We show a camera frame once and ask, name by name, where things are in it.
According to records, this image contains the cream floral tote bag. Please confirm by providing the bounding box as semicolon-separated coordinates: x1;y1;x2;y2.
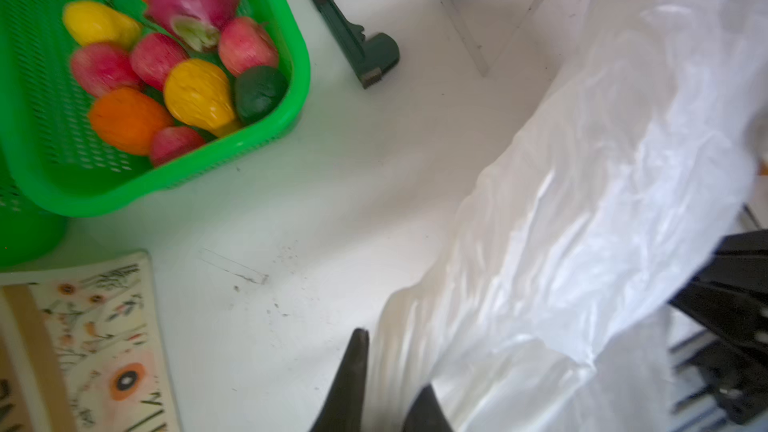
1;252;182;431

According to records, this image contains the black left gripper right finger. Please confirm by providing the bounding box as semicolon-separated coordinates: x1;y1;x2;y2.
402;385;453;432

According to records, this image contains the yellow lemon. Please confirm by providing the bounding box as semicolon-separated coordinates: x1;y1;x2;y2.
62;0;142;50

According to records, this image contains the right green fruit basket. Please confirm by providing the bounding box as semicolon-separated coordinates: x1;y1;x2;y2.
1;0;311;217

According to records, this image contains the dark green pipe wrench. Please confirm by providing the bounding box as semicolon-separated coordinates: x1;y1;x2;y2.
312;0;400;89

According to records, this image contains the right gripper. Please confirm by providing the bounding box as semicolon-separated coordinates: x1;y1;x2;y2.
670;229;767;425

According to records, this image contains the dark green avocado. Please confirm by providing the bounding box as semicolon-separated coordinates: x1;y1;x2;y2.
234;65;289;125

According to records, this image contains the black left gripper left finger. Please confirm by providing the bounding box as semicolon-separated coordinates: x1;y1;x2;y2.
311;328;370;432

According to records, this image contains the left green vegetable basket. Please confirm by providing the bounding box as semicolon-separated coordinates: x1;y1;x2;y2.
1;155;68;269

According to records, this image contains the yellow pear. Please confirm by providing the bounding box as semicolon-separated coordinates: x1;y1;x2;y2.
163;59;242;138

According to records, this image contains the white plastic bag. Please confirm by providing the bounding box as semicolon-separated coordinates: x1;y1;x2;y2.
362;0;767;431

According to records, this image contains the orange fruit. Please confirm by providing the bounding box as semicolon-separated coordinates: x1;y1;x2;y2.
87;87;174;156

